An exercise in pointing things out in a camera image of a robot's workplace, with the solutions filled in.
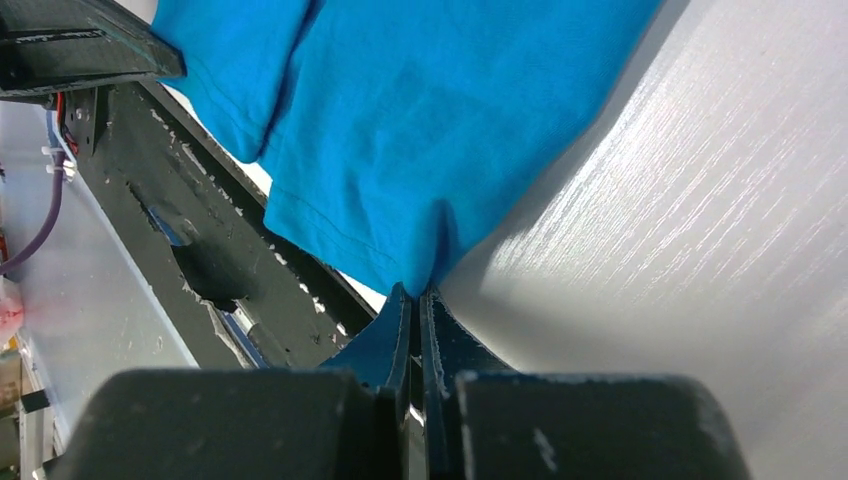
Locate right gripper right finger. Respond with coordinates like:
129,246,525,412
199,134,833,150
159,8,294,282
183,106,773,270
419,289,750,479

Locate bright blue t shirt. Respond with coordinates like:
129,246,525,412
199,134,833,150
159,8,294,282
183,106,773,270
152,1,660,296

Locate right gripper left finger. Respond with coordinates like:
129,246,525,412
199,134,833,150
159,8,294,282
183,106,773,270
48,286,412,479

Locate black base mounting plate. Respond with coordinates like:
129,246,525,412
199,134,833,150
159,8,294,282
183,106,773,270
65,82,375,368

